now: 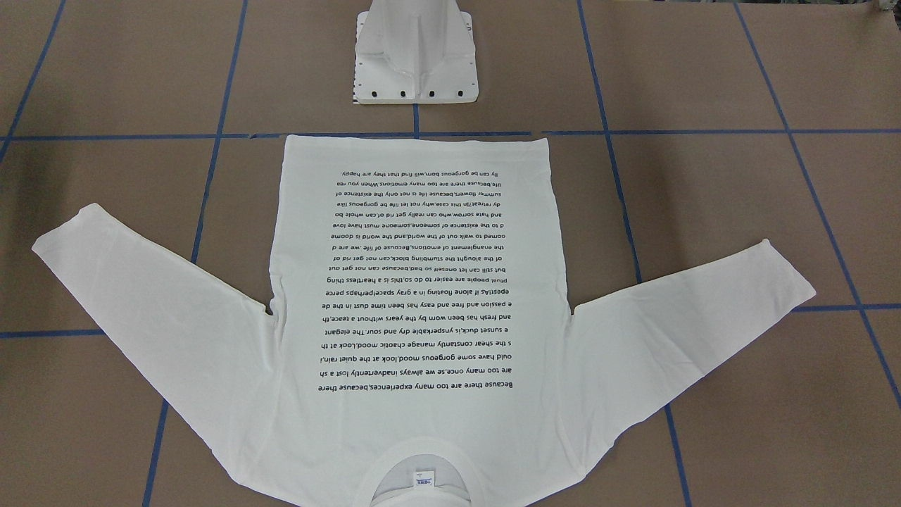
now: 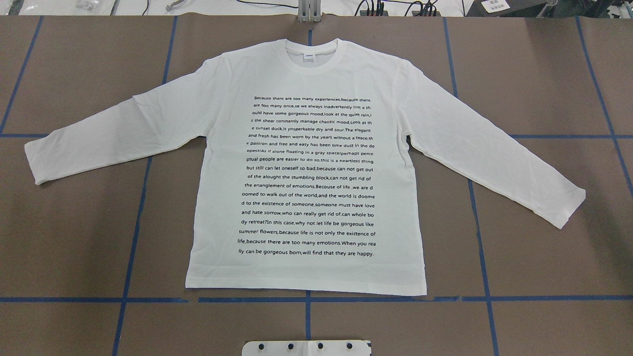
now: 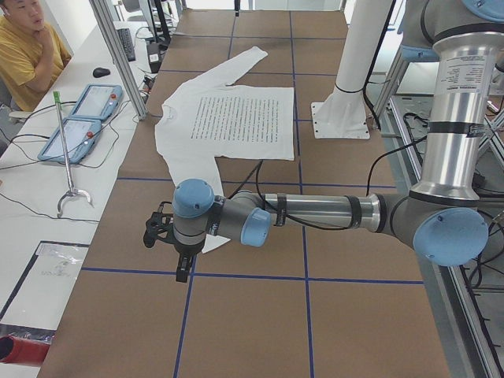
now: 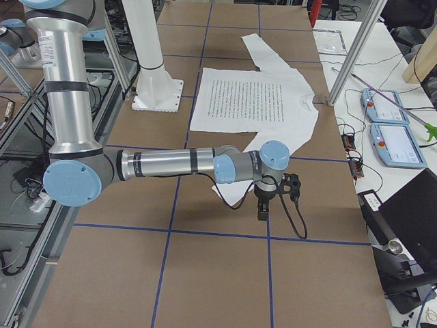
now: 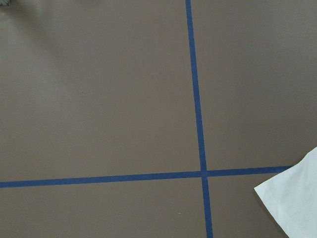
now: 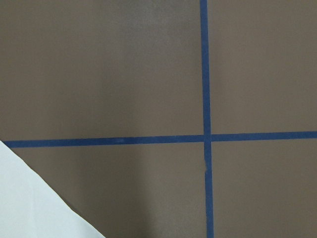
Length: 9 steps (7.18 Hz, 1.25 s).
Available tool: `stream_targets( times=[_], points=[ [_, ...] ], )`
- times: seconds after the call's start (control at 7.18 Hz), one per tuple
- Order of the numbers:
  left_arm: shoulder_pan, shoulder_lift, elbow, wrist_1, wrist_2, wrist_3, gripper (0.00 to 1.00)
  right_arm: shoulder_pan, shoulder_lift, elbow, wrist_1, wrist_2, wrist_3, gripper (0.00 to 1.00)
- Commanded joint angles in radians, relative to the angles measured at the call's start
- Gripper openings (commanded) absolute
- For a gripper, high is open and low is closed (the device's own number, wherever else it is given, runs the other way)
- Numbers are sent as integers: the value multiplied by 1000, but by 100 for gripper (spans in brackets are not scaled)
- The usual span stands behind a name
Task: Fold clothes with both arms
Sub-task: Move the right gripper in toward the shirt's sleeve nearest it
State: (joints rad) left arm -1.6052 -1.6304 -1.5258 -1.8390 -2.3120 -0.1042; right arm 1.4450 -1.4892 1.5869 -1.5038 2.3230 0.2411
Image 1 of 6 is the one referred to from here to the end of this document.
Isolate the white long-sleeve printed shirt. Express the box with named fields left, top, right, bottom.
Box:
left=33, top=136, right=815, bottom=506

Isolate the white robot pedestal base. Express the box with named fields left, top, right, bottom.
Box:
left=353, top=1, right=479, bottom=105

